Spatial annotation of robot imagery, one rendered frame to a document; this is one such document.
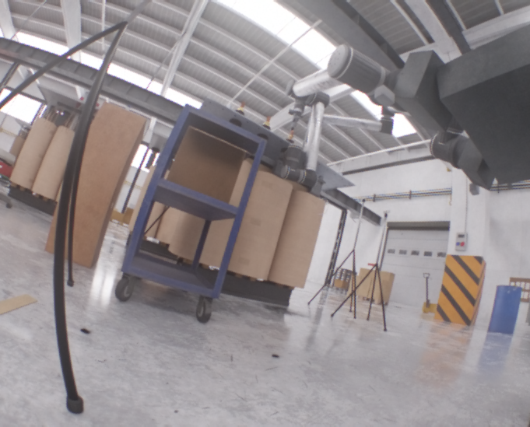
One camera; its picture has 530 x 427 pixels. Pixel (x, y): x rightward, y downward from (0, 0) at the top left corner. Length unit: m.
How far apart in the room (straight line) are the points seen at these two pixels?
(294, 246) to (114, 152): 1.63
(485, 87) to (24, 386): 1.45
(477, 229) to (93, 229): 6.35
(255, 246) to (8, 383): 1.84
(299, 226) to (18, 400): 2.18
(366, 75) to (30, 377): 1.55
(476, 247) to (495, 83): 5.25
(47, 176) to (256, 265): 2.88
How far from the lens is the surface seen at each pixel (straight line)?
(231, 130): 1.18
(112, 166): 1.48
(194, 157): 1.12
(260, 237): 2.01
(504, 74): 1.06
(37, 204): 3.83
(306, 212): 2.29
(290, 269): 2.22
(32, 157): 3.82
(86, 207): 1.47
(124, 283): 1.05
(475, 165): 1.65
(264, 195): 2.05
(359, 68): 1.31
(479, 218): 6.29
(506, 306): 5.38
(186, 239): 1.83
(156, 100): 10.78
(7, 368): 0.55
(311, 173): 1.89
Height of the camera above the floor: 0.33
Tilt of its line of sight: 11 degrees up
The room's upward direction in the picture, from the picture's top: 16 degrees clockwise
